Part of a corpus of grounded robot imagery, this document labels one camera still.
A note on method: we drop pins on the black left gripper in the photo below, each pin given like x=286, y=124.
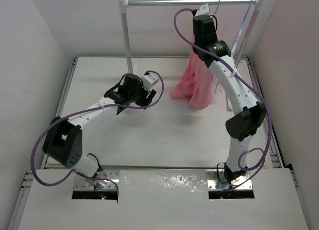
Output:
x=146, y=95

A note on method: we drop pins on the pink t shirt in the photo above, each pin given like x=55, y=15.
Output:
x=195, y=84

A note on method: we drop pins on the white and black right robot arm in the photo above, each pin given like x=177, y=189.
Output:
x=248, y=112

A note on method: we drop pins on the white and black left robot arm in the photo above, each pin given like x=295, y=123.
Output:
x=64, y=141

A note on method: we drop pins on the white front cover panel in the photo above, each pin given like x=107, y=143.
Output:
x=167, y=200

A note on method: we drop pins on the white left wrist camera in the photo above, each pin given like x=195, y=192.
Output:
x=149, y=80

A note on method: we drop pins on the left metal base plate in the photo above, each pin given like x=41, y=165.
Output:
x=106, y=184

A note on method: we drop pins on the metal base plate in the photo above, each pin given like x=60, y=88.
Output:
x=106, y=184
x=216, y=181

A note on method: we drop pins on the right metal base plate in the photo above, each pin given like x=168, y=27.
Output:
x=216, y=181

